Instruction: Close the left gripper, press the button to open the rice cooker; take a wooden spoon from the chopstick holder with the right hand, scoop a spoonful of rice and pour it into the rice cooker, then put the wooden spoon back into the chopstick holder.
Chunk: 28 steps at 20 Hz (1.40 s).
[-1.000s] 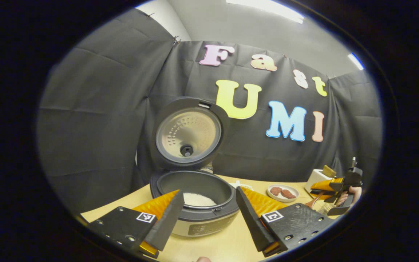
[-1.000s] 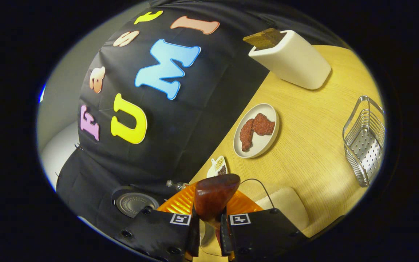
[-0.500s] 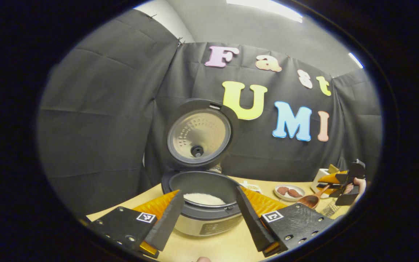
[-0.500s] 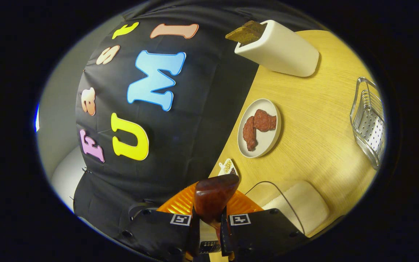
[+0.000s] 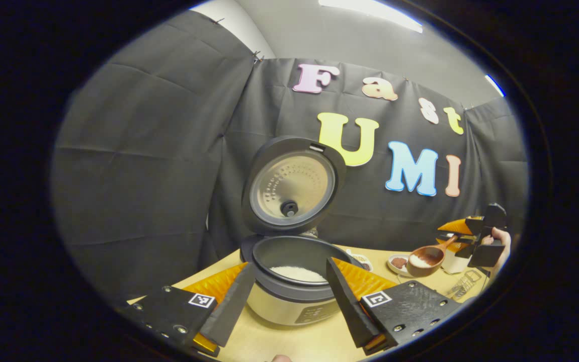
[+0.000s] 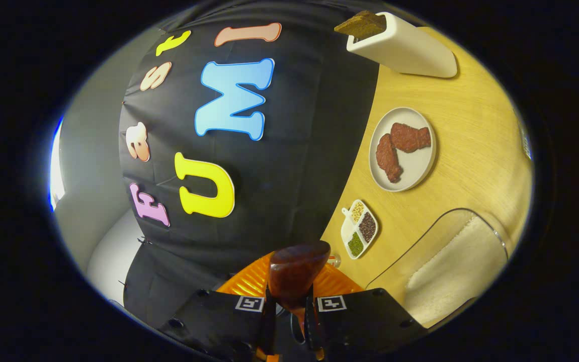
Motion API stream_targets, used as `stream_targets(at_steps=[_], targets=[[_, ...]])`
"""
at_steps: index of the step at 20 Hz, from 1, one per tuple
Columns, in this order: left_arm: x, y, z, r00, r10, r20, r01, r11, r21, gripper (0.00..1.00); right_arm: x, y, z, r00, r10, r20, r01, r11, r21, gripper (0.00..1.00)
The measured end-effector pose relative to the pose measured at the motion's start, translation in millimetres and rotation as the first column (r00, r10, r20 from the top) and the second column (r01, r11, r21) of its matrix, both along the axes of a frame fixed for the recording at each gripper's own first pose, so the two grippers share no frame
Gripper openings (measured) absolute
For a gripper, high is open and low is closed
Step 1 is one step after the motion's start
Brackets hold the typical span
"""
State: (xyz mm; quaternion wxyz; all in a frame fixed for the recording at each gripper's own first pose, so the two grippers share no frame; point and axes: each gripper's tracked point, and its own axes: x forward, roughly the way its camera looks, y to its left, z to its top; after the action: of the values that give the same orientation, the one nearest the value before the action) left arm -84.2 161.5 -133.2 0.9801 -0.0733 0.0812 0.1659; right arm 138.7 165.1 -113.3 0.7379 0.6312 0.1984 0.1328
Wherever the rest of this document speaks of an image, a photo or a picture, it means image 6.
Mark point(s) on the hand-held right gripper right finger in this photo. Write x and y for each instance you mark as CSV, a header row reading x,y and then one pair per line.
x,y
311,322

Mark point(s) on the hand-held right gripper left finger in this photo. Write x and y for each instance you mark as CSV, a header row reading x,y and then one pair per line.
x,y
269,322

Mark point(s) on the brown wooden spoon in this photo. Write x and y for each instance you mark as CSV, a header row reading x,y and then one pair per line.
x,y
297,271

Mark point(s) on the white divided grain dish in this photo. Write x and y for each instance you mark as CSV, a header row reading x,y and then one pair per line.
x,y
346,236

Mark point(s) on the clear plastic lid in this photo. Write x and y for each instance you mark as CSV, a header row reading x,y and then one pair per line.
x,y
410,241

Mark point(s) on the red-brown meat piece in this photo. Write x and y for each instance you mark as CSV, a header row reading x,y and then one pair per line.
x,y
389,158
410,137

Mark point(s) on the white round plate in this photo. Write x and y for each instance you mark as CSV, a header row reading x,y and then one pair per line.
x,y
415,171

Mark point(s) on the large ceiling light panel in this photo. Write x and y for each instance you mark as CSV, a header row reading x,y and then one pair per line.
x,y
57,166

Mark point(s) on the white toaster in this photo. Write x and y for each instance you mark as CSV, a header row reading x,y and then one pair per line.
x,y
410,50

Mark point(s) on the brown toast slice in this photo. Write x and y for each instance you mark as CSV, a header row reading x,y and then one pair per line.
x,y
362,22

